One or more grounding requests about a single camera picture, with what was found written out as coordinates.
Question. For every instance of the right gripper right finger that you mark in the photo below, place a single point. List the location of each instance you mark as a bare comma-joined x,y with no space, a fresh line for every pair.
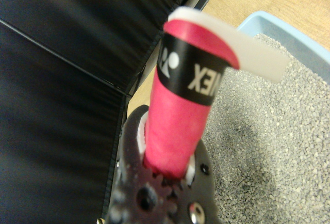
198,195

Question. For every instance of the blue litter tray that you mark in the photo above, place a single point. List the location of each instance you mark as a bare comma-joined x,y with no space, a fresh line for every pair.
270,144

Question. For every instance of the black curtain stand pole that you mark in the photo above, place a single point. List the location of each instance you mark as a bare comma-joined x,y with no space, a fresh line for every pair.
64,57

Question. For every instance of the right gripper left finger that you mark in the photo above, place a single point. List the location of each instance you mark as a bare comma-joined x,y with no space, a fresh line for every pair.
134,182

